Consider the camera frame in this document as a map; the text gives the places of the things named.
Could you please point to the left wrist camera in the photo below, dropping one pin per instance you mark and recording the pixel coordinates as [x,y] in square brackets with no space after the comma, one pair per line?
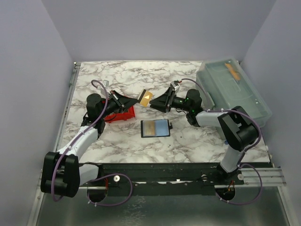
[104,86]

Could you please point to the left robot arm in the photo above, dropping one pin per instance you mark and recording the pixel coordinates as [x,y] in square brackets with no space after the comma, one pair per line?
[61,173]

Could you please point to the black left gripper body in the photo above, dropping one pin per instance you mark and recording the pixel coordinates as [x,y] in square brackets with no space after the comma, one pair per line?
[113,104]

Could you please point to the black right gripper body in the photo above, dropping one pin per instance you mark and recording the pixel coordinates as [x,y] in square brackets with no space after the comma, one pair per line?
[179,103]

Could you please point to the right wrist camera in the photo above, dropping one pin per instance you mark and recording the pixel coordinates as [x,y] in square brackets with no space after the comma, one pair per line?
[175,86]

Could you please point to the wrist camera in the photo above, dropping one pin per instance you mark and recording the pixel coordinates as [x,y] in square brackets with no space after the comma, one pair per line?
[104,86]
[175,86]

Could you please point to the gold credit card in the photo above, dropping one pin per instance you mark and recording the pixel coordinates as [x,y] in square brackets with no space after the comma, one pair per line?
[148,128]
[145,97]

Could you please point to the black leather card holder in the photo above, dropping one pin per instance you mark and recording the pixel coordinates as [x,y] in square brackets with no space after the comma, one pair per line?
[162,128]

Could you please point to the orange tool inside box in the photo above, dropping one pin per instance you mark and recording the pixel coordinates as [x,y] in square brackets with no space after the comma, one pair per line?
[232,71]

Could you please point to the green plastic storage box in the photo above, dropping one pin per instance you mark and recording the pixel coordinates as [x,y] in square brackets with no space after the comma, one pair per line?
[218,89]

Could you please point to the aluminium rail frame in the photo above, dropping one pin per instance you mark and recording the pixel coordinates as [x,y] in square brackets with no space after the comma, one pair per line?
[140,148]

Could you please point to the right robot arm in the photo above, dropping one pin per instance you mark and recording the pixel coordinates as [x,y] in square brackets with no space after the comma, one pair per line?
[239,130]

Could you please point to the red plastic bin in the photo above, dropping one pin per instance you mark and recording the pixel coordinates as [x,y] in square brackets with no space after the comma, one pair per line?
[129,114]

